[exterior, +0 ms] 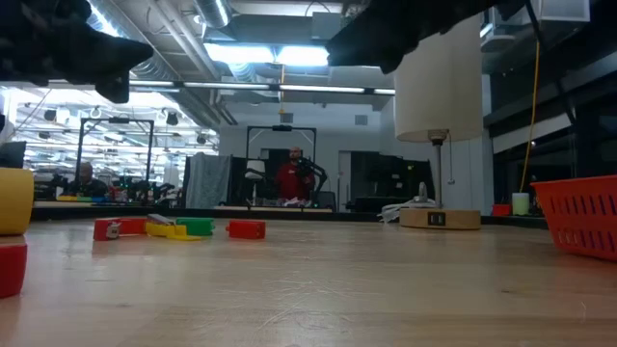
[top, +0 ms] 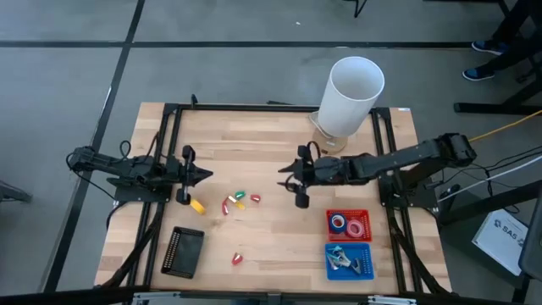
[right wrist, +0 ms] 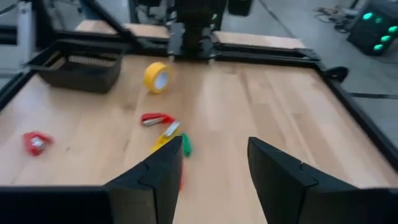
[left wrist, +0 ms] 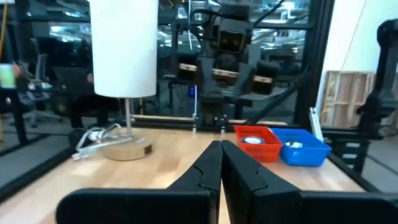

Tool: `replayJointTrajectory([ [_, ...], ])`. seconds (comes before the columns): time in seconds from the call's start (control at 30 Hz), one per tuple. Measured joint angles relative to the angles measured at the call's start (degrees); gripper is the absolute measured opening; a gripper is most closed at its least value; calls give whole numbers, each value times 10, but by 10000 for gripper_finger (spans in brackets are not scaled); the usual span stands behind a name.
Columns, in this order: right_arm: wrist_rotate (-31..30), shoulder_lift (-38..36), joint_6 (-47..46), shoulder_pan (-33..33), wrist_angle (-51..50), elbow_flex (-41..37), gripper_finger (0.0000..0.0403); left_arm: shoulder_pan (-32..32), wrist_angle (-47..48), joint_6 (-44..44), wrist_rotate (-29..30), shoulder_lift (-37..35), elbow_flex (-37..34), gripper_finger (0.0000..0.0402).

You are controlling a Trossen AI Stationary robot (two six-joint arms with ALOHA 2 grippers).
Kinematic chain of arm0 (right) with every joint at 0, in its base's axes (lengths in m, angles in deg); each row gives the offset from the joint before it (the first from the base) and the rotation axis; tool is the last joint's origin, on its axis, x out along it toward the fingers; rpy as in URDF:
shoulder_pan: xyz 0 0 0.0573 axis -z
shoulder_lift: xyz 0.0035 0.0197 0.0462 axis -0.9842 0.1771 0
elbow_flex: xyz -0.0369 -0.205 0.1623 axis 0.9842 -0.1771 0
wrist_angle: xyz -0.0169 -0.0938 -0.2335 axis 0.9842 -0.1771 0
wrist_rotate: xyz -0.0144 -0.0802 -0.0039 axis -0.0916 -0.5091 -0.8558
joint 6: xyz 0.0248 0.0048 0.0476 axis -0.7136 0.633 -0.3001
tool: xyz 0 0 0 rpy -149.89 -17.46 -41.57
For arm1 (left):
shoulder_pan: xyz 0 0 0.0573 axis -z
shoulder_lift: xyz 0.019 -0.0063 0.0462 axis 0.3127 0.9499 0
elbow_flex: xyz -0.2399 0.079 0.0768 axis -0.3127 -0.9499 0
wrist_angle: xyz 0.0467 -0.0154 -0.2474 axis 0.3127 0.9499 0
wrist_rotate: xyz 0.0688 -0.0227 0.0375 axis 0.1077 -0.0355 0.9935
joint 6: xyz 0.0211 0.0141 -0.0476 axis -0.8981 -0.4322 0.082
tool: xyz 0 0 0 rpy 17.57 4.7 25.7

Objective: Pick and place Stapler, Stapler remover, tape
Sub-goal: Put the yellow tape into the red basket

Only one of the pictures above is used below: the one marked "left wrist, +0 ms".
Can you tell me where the white cylindrical lamp shade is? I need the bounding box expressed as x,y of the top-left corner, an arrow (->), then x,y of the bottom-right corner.
88,0 -> 159,99

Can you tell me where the black office desk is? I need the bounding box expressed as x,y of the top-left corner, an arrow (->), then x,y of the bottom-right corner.
0,83 -> 119,147

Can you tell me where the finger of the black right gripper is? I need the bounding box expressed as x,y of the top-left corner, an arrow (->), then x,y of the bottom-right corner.
234,62 -> 256,98
196,57 -> 216,96

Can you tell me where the round wooden lamp base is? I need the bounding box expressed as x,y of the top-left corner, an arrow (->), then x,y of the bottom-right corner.
104,136 -> 154,162

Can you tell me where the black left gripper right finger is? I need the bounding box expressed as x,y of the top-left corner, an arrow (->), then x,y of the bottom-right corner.
221,139 -> 398,224

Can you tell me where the blue tape roll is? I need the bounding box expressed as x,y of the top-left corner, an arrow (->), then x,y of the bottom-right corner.
241,135 -> 266,146

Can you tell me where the wooden pallet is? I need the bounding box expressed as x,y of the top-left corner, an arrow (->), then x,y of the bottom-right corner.
319,70 -> 379,129

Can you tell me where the black aluminium rig frame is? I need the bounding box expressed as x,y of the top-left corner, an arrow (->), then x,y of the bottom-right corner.
0,0 -> 398,203

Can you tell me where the red plastic basket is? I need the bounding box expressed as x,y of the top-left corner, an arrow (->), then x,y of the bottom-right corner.
233,125 -> 284,163

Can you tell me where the silver lamp pole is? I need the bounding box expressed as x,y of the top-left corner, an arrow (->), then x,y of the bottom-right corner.
124,97 -> 134,138

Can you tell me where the silver aluminium extrusion bar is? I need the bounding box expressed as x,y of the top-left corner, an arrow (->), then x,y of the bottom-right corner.
309,107 -> 325,142

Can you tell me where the grey office chair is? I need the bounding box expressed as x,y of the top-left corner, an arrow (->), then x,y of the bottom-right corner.
23,52 -> 63,128

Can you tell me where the black laptop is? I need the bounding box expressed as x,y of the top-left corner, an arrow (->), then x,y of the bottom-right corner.
51,67 -> 91,90

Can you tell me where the thick yellow power cable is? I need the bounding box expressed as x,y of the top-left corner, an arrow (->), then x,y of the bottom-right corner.
0,2 -> 9,63

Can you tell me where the blue plastic basket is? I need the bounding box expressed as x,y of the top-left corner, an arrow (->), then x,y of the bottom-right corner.
270,128 -> 333,167

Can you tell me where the white lamp power cable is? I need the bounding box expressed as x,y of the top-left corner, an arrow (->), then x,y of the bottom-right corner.
72,123 -> 137,162

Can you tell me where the person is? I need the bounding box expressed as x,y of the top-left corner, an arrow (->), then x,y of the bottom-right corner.
76,39 -> 95,85

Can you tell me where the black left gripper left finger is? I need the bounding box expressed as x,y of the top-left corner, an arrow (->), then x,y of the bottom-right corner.
55,140 -> 223,224

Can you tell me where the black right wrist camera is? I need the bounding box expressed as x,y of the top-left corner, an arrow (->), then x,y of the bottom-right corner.
216,19 -> 253,54

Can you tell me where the black box with white labels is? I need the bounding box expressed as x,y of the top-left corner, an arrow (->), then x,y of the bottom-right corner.
335,136 -> 368,175

